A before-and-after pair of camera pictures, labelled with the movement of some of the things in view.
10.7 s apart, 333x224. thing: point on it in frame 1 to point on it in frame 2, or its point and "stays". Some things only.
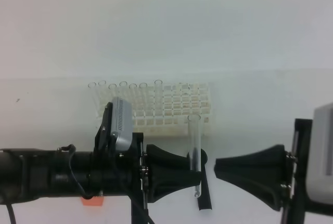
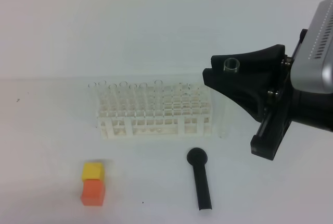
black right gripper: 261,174 to 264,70
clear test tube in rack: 158,98 stays
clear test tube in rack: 123,88 stays
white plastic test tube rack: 161,109 stays
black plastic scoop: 204,200 stays
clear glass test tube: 194,127 to 231,65
